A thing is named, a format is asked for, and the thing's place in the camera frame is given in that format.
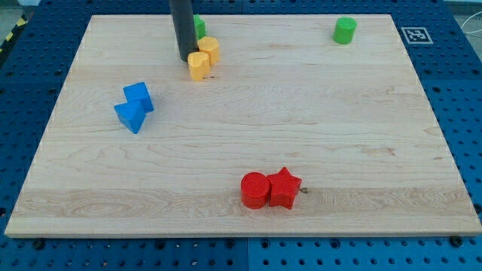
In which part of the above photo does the yellow black hazard tape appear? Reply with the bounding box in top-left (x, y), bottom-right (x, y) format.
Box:
top-left (1, 14), bottom-right (29, 55)

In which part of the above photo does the green cylinder block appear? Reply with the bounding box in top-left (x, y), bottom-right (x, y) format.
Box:
top-left (332, 17), bottom-right (357, 44)

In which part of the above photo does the blue triangle block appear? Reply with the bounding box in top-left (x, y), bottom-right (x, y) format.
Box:
top-left (114, 101), bottom-right (145, 134)

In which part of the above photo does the red cylinder block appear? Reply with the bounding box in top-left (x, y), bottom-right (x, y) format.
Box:
top-left (240, 172), bottom-right (270, 209)

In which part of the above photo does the white fiducial marker tag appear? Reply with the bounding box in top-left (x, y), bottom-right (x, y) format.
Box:
top-left (401, 26), bottom-right (433, 44)

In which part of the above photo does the light wooden board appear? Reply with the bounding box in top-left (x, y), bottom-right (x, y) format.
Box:
top-left (5, 14), bottom-right (481, 239)

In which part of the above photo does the white cable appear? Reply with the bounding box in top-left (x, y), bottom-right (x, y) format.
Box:
top-left (459, 10), bottom-right (482, 35)

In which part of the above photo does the blue cube block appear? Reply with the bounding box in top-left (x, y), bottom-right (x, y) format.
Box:
top-left (124, 82), bottom-right (154, 113)

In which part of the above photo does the green block behind rod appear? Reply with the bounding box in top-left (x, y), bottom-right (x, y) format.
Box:
top-left (193, 14), bottom-right (206, 40)

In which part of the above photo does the yellow heart block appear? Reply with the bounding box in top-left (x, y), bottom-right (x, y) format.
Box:
top-left (188, 51), bottom-right (210, 81)

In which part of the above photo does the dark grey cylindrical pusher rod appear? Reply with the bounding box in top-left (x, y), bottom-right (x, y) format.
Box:
top-left (169, 0), bottom-right (198, 62)

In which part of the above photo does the red star block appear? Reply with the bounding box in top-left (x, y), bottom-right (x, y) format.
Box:
top-left (267, 167), bottom-right (302, 209)

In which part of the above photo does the yellow hexagon block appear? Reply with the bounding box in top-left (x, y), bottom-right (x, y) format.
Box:
top-left (197, 36), bottom-right (220, 65)

